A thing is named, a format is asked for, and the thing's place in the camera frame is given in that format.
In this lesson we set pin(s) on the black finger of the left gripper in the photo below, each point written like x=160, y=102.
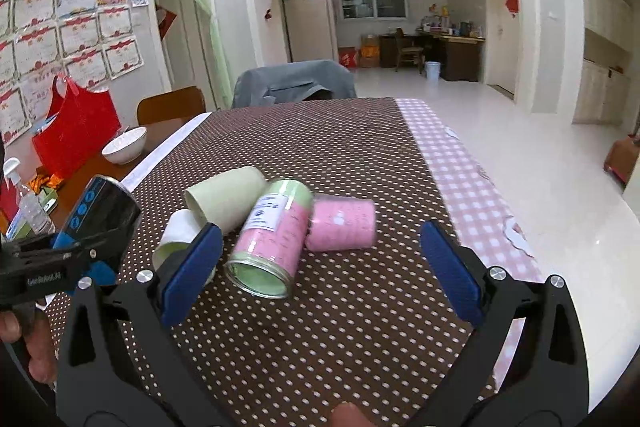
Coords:
x=33, y=268

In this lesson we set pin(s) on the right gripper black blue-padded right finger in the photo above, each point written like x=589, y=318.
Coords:
x=547, y=383

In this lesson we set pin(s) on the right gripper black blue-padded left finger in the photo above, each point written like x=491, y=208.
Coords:
x=119, y=365

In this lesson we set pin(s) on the black blue metal can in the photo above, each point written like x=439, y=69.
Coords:
x=102, y=222

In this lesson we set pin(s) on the white green-lined paper cup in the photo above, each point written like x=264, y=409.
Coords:
x=181, y=230

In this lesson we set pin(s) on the pale green paper cup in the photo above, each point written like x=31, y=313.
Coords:
x=225, y=199

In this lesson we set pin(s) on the pink plastic cup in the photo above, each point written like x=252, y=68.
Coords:
x=341, y=223

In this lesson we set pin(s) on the person's left hand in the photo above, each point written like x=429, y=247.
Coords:
x=42, y=364

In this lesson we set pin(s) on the clear spray bottle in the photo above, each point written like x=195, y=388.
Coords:
x=27, y=201

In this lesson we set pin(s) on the white ceramic bowl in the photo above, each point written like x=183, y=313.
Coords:
x=126, y=147

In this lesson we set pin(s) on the red gift bag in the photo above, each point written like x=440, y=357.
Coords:
x=79, y=123

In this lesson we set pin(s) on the pink checked tablecloth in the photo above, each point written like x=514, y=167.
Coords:
x=481, y=217

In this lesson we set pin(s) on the brown polka dot tablecloth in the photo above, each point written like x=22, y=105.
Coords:
x=321, y=294

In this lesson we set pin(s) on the brown wooden chair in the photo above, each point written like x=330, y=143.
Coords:
x=184, y=104

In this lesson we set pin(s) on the red wooden stool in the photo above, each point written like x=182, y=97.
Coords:
x=622, y=157

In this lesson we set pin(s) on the cream tall cabinet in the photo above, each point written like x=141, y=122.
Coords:
x=597, y=53

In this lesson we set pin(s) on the white waste bin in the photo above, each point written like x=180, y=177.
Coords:
x=432, y=70

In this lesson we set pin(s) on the dark wooden desk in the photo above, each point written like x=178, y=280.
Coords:
x=460, y=58

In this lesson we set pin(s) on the wooden desk chair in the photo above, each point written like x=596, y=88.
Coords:
x=408, y=52

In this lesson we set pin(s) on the red cardboard box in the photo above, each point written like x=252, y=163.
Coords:
x=348, y=57

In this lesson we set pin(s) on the white refrigerator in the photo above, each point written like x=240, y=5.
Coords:
x=311, y=30

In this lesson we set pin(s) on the brown cardboard box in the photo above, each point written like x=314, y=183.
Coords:
x=369, y=53

